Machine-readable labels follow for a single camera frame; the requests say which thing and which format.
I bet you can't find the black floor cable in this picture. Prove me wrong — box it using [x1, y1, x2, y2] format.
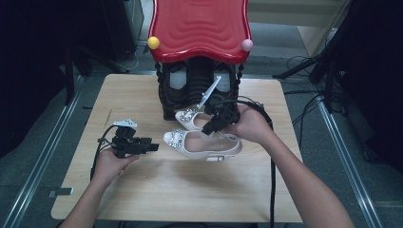
[283, 89, 324, 146]

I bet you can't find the red and black shoe rack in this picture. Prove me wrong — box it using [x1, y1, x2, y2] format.
[147, 0, 255, 122]

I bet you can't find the grey tape piece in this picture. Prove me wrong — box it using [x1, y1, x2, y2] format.
[47, 187, 74, 199]

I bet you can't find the metal floor rail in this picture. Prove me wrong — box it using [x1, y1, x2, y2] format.
[3, 75, 85, 228]
[317, 94, 383, 228]

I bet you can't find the beige cabinet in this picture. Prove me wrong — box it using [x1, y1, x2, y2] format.
[246, 0, 351, 59]

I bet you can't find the yellow ball knob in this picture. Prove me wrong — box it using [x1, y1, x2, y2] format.
[146, 36, 161, 50]

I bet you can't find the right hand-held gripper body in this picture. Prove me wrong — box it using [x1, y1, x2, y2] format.
[197, 75, 240, 127]

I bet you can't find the person's left hand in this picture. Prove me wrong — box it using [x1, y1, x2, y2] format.
[92, 147, 141, 188]

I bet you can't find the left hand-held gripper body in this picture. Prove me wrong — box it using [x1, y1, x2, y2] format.
[111, 118, 143, 159]

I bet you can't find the dark curtain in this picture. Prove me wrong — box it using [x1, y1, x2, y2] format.
[0, 0, 74, 158]
[329, 0, 403, 174]

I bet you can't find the black leather shoe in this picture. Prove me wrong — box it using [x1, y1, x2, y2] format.
[211, 63, 238, 98]
[164, 61, 193, 103]

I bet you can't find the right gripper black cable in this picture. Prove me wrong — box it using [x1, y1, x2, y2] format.
[210, 96, 277, 228]

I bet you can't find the person's right hand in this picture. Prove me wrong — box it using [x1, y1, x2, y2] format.
[222, 104, 275, 146]

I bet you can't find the pink ball knob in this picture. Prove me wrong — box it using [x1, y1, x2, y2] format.
[241, 38, 255, 52]

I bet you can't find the black stand leg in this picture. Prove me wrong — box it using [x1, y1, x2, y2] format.
[272, 56, 321, 80]

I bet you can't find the white floor cable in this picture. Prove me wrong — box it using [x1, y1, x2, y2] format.
[115, 46, 142, 71]

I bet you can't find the black stand post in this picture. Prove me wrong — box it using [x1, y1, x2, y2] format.
[65, 47, 76, 105]

